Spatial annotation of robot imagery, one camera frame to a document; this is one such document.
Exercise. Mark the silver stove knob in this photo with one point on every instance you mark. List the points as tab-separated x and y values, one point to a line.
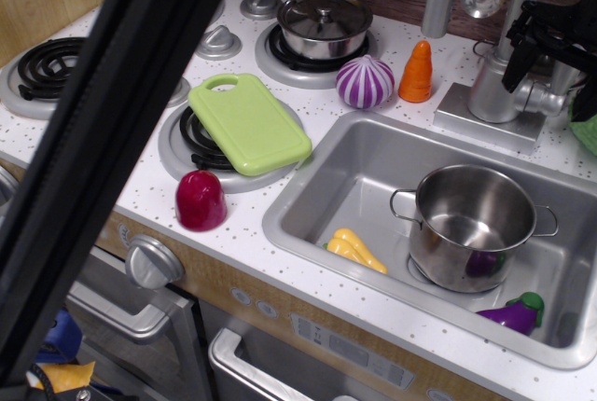
260	10
218	45

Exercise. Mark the silver oven door handle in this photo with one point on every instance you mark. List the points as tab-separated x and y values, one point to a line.
141	316

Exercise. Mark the green toy vegetable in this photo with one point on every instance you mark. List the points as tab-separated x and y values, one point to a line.
582	122

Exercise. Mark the silver stove knob back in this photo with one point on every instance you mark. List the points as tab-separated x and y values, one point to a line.
260	10

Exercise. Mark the grey toy sink basin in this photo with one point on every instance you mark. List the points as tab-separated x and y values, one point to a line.
347	183

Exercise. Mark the black coil burner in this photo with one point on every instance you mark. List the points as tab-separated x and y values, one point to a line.
276	60
33	82
185	146

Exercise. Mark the silver dishwasher handle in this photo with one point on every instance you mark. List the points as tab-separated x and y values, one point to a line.
237	379

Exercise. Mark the purple toy eggplant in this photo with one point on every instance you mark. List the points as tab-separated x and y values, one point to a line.
523	314

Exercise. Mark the steel lidded pot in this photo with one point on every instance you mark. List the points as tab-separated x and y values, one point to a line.
324	29

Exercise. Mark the green cutting board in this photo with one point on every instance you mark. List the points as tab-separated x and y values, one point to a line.
251	127

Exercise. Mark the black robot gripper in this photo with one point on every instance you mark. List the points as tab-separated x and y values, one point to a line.
566	34

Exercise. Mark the orange toy carrot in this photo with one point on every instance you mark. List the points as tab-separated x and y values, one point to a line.
416	82

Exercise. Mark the silver stove knob middle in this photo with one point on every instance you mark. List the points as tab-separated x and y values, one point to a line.
218	45

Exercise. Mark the silver oven dial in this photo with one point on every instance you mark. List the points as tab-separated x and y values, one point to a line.
150	264

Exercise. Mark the left black coil burner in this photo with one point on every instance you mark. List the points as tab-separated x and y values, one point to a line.
33	82

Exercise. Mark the blue and yellow object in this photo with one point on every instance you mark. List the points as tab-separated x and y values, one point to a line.
54	370

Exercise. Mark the black diagonal frame bar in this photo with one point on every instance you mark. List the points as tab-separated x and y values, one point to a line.
126	73

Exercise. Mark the silver faucet lever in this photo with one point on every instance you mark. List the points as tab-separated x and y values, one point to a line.
538	98

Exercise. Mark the front black coil burner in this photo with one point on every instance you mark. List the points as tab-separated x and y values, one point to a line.
185	146

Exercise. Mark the purple white toy onion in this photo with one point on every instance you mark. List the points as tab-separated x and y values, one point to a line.
365	82

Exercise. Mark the back black coil burner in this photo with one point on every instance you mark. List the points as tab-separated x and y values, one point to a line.
276	60

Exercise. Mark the yellow toy squash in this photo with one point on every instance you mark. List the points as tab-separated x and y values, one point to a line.
348	244

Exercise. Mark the red toy radish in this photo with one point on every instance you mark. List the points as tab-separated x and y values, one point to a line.
200	203

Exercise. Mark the steel pot in sink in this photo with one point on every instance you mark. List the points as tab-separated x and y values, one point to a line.
468	225

